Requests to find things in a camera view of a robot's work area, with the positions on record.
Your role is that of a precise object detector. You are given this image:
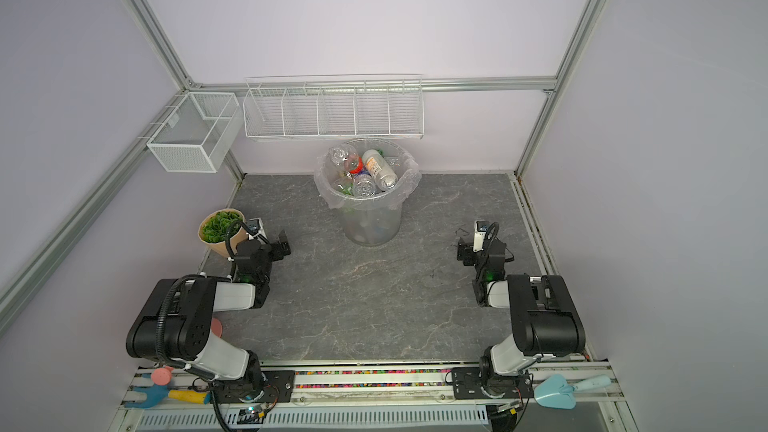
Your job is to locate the frosted bottle yellow label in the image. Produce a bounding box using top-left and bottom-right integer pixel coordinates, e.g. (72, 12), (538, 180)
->
(362, 149), (398, 191)

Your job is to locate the Ganten clear water bottle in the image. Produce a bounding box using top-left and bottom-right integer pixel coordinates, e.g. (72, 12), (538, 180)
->
(328, 143), (359, 174)

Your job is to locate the small blue label water bottle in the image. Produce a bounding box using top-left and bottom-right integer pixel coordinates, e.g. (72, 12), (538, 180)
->
(352, 173), (379, 198)

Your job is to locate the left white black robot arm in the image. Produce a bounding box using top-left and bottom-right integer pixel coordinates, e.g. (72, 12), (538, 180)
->
(126, 232), (291, 403)

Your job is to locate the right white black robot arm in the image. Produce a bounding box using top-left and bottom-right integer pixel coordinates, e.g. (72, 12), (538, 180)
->
(457, 239), (586, 398)

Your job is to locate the grey mesh waste bin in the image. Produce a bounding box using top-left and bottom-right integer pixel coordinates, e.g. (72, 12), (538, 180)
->
(328, 158), (405, 246)

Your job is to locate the clear plastic bin liner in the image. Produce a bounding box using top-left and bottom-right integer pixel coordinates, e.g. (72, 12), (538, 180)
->
(314, 137), (422, 211)

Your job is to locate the green plant in beige pot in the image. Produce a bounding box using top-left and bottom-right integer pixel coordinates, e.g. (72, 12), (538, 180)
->
(198, 208), (245, 259)

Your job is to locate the teal toy shovel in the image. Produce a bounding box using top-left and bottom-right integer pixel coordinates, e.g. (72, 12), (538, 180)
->
(534, 374), (611, 410)

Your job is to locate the pink round toy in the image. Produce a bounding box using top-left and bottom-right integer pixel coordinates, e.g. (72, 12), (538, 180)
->
(150, 318), (223, 386)

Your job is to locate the teal yellow toy tool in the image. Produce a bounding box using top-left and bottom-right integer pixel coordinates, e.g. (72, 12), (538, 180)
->
(124, 385), (211, 409)

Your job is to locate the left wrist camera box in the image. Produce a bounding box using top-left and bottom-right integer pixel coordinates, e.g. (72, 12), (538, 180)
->
(245, 218), (269, 244)

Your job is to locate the white mesh wall basket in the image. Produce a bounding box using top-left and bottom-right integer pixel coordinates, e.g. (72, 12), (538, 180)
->
(147, 92), (244, 173)

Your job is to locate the aluminium rail with beads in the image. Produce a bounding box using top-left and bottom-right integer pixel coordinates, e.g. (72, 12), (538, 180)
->
(119, 361), (625, 409)

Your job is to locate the white wire wall rack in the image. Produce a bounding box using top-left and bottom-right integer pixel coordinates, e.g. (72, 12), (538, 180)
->
(242, 74), (425, 140)

